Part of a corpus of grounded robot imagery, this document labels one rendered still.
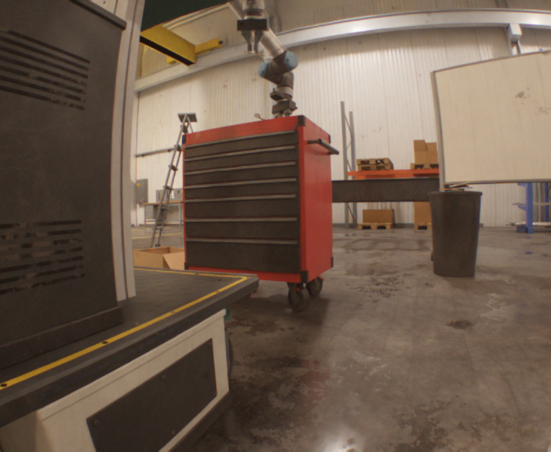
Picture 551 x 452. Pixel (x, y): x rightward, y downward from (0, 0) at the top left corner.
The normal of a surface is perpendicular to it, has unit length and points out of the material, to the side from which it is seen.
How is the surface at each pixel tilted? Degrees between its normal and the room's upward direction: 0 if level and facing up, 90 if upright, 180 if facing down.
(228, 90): 90
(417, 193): 90
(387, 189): 90
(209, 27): 90
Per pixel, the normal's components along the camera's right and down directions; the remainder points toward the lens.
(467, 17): -0.42, 0.05
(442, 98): -0.76, 0.04
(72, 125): 0.95, 0.00
